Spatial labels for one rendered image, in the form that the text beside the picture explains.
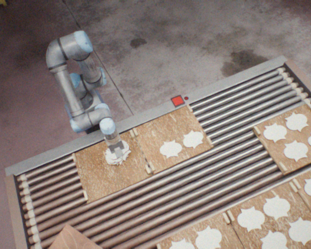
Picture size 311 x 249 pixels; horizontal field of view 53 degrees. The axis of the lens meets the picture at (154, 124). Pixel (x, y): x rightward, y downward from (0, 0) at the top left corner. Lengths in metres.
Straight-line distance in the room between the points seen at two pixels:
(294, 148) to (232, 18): 2.44
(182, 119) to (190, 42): 1.89
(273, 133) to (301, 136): 0.16
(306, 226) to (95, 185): 1.19
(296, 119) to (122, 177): 1.15
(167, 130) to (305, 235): 0.97
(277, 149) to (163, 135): 0.70
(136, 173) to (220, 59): 2.10
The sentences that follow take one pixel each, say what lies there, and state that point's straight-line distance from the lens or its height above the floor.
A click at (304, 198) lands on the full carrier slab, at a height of 0.94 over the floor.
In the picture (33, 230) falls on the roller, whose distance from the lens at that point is 1.99.
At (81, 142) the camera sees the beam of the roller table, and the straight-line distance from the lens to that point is 2.10.
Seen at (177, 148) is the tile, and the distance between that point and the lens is 1.92.
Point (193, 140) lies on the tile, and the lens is 1.95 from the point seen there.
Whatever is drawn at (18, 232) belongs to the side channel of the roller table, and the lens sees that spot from 1.99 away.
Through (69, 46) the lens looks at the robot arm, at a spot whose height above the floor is 1.59.
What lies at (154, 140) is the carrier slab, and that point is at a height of 0.94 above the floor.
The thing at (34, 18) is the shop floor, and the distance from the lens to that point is 4.66.
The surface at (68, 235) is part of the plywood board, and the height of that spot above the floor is 1.04.
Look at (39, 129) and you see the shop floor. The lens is 3.44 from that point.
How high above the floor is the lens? 2.67
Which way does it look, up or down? 59 degrees down
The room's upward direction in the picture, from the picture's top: 10 degrees counter-clockwise
